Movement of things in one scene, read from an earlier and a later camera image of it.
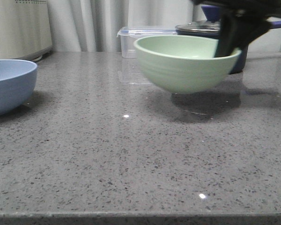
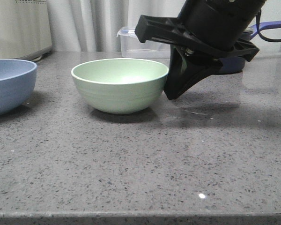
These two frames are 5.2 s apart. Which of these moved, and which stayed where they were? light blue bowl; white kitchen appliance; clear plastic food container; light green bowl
Moved: light green bowl
Stayed: white kitchen appliance; light blue bowl; clear plastic food container
